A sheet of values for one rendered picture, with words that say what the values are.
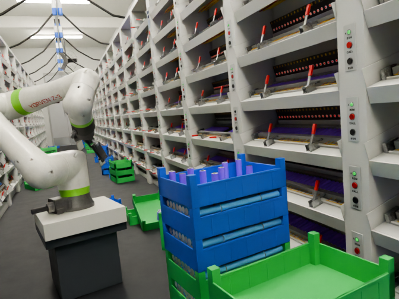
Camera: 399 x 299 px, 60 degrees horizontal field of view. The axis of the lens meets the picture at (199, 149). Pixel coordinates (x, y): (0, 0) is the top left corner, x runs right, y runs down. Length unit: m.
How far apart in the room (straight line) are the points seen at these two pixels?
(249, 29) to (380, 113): 0.80
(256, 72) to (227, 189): 0.86
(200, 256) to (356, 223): 0.48
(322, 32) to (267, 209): 0.55
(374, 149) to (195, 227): 0.53
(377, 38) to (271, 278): 0.67
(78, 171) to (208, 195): 0.80
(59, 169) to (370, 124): 1.08
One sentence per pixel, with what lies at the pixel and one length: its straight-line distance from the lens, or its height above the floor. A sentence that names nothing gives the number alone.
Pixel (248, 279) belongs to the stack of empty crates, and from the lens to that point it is 0.80.
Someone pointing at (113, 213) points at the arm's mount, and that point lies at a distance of 1.48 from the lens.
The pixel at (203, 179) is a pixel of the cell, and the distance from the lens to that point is 0.94.
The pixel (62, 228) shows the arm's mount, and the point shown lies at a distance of 1.44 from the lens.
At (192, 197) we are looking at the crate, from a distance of 0.83.
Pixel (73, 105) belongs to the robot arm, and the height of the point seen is 0.77.
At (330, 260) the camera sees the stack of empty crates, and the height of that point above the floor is 0.34.
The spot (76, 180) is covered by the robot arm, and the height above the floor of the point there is 0.47.
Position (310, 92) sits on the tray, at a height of 0.73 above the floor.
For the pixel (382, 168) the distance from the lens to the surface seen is 1.02.
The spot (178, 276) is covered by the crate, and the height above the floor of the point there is 0.26.
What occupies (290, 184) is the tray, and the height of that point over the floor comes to 0.39.
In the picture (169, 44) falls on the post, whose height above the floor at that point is 1.26.
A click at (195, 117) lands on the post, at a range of 2.24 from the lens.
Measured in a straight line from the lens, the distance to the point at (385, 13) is 1.00.
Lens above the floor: 0.71
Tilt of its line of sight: 6 degrees down
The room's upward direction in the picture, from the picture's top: 5 degrees counter-clockwise
